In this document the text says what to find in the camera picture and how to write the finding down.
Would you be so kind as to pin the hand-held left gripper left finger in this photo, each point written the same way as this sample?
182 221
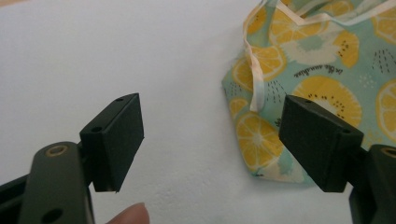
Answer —
118 140

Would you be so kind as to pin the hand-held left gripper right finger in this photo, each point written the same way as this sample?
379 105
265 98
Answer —
314 143

